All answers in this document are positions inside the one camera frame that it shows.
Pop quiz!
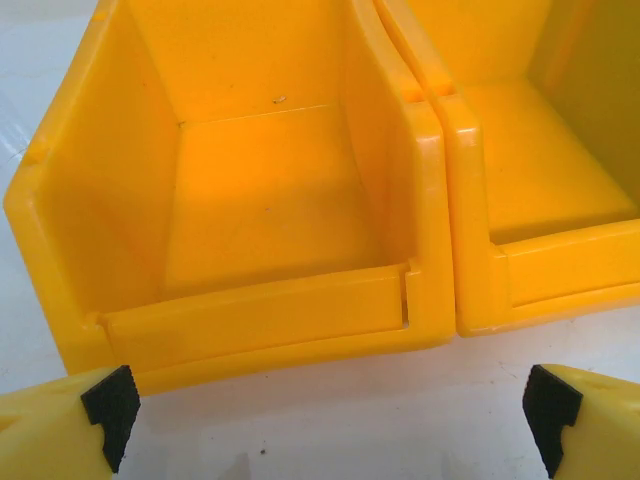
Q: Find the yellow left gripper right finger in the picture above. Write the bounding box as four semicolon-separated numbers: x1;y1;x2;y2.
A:
521;363;640;480

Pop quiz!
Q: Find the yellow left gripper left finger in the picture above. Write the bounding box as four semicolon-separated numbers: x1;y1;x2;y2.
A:
0;363;143;480

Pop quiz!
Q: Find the yellow plastic storage bin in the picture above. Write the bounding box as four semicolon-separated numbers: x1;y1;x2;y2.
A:
2;0;457;389
372;0;640;339

